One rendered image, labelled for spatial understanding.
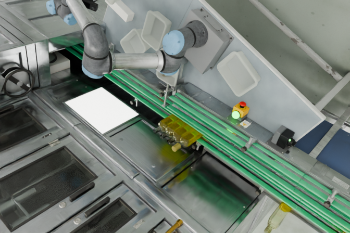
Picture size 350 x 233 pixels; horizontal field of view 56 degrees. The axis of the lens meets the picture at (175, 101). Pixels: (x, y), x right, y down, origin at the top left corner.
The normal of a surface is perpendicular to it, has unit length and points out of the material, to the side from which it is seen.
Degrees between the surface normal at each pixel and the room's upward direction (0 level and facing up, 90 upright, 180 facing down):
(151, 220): 90
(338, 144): 90
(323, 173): 90
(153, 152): 90
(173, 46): 7
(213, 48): 1
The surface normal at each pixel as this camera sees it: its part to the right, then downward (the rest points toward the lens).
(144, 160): 0.15, -0.80
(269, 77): -0.65, 0.36
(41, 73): 0.74, 0.49
